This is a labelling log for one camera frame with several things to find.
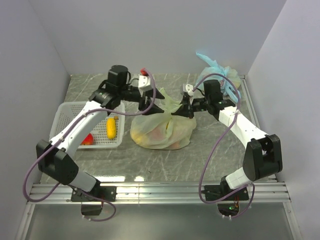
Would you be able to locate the aluminium mounting rail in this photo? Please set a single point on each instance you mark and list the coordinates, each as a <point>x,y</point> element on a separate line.
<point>162,193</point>

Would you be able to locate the red fake apple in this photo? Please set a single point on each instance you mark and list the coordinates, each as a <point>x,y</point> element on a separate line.
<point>88,141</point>

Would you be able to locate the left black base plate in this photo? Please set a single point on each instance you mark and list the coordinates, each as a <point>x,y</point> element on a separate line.
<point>110,193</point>

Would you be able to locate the light green plastic bag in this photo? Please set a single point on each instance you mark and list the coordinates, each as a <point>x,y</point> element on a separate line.
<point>148,131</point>

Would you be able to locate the white plastic basket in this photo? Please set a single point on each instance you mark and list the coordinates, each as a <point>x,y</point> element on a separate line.
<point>68,111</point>

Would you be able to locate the yellow fake lemon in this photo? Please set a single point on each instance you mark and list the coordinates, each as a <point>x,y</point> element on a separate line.
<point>111,128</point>

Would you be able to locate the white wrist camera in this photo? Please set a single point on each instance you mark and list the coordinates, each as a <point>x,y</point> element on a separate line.
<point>144,81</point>
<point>187,89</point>

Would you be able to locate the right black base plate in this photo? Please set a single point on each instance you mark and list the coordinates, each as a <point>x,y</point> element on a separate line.
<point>215,192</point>

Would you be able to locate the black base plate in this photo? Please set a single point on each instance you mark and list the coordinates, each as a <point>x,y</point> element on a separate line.
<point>215,192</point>
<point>110,193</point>

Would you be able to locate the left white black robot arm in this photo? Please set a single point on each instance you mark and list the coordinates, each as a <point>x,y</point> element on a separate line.
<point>55,157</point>

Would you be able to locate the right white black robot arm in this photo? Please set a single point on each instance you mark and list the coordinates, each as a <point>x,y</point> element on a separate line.
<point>263,153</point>

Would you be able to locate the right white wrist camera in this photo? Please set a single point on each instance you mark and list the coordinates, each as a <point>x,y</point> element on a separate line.
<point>187,89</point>

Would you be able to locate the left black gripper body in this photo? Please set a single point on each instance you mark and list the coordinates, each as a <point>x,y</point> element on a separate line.
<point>132,94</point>

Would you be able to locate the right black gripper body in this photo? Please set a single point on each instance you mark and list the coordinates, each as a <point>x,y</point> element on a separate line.
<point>199,104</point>

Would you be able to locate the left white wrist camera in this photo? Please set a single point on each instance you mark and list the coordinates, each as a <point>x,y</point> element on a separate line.
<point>144,81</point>

